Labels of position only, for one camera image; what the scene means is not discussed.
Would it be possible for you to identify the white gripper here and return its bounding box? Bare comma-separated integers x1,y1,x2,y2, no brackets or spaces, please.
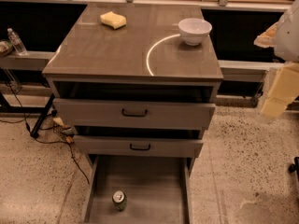
253,0,299,119

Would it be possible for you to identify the green soda can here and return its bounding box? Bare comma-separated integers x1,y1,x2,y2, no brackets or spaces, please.
112,190,127,211

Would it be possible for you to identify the grey drawer cabinet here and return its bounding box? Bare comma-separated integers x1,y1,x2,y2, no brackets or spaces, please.
43,3,223,103

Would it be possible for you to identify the bottom grey open drawer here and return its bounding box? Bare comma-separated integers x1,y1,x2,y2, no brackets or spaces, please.
81,156,193,224

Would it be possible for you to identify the middle grey drawer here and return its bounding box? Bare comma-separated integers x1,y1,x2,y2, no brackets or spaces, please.
74,135,203,158

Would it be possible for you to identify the top grey drawer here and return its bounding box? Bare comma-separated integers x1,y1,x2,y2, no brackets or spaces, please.
54,98,216,130

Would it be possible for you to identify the white ceramic bowl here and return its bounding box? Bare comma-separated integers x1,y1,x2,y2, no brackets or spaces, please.
178,18,212,46

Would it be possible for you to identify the black chair caster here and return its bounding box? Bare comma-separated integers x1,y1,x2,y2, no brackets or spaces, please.
288,157,299,180

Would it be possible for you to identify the yellow sponge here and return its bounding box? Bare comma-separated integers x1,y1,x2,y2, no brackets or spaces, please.
100,11,126,29

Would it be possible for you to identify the black table leg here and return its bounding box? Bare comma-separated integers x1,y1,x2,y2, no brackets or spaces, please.
30,94,55,138

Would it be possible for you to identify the clear plastic water bottle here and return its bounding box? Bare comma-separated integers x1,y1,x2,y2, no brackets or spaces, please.
7,28,27,55

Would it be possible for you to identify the small bowl on shelf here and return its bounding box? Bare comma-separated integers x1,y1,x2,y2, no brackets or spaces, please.
0,40,13,57

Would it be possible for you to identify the grey wall ledge rail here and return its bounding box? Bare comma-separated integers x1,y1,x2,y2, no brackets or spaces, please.
0,51,283,82

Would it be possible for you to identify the black floor cable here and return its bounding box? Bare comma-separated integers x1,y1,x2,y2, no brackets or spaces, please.
0,81,91,185

